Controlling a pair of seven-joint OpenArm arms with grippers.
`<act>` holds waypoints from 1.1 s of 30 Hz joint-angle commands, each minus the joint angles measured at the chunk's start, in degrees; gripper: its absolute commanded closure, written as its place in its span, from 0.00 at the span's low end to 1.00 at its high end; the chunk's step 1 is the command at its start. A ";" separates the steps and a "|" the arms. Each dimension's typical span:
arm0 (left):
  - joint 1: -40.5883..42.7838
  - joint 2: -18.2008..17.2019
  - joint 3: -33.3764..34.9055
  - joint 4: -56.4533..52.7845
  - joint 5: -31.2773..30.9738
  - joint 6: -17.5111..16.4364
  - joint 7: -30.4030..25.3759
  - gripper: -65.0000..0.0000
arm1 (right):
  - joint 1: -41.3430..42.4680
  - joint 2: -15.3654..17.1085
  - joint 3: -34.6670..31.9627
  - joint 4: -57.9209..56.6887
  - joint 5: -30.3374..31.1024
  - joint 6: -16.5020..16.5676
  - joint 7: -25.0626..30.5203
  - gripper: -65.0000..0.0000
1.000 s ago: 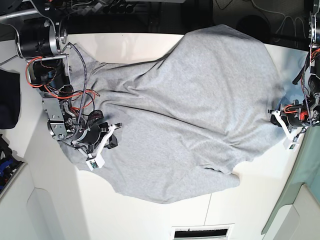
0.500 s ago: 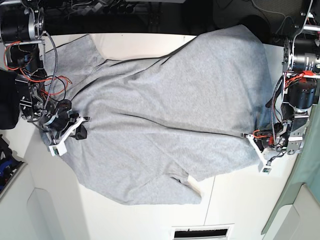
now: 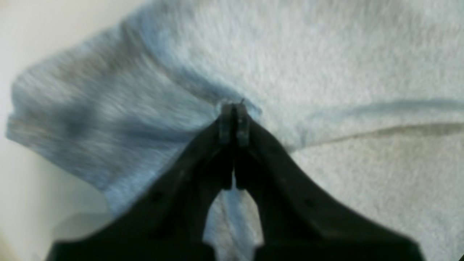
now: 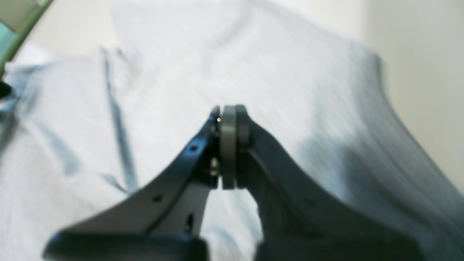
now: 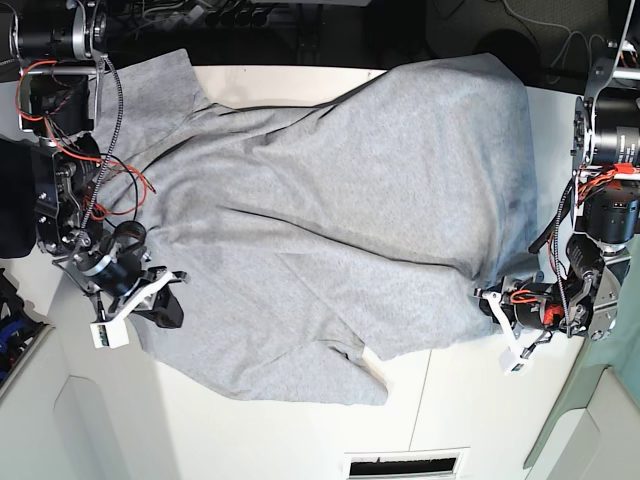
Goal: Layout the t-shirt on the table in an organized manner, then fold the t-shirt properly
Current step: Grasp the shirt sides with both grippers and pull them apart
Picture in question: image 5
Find blue and black clutter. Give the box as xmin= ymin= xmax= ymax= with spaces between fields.
xmin=0 ymin=268 xmax=45 ymax=384

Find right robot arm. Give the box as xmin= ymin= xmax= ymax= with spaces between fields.
xmin=8 ymin=1 xmax=186 ymax=329

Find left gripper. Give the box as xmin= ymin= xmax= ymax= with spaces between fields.
xmin=474 ymin=273 xmax=595 ymax=337

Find dark navy cloth pile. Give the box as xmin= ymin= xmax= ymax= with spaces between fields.
xmin=0 ymin=139 xmax=36 ymax=259

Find grey cables on floor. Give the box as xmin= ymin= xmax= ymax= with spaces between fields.
xmin=499 ymin=0 xmax=621 ymax=76

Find white slotted vent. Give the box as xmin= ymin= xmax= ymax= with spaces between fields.
xmin=343 ymin=447 xmax=469 ymax=479

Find grey t-shirt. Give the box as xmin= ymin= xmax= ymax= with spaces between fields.
xmin=95 ymin=50 xmax=538 ymax=405

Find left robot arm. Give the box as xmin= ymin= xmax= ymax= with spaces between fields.
xmin=475 ymin=1 xmax=639 ymax=341

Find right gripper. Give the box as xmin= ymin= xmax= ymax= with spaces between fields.
xmin=54 ymin=224 xmax=184 ymax=328

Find black round floor object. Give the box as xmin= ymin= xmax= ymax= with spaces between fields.
xmin=473 ymin=29 xmax=541 ymax=73

